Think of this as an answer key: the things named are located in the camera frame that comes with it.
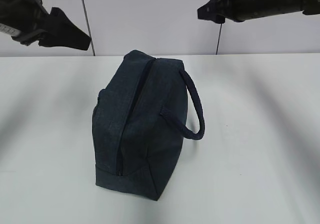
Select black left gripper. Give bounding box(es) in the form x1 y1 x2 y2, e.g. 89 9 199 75
0 0 91 51

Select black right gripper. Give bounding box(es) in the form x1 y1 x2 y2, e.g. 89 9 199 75
197 0 302 23

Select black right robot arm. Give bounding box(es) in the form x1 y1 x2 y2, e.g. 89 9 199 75
197 0 320 24

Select dark blue lunch bag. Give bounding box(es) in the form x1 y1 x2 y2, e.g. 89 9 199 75
92 50 205 201

